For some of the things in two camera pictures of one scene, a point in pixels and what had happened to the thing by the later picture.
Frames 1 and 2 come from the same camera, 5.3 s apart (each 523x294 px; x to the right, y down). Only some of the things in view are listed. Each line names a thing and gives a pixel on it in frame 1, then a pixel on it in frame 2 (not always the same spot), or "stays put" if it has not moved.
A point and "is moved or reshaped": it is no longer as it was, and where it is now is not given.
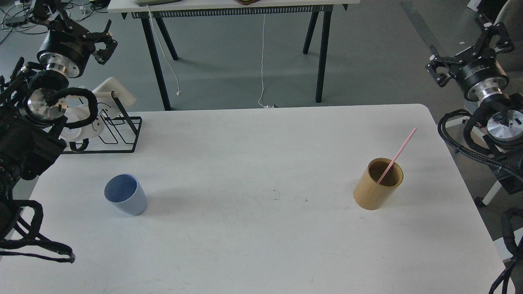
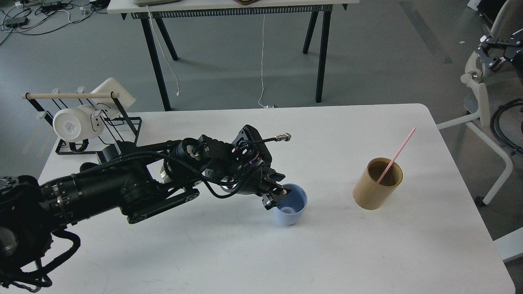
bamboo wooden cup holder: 368,194 stays put
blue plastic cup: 127,192 is moved or reshaped
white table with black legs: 143,9 stays put
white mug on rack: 80,112 stays put
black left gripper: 68,45 → 242,166
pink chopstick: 398,154 stays put
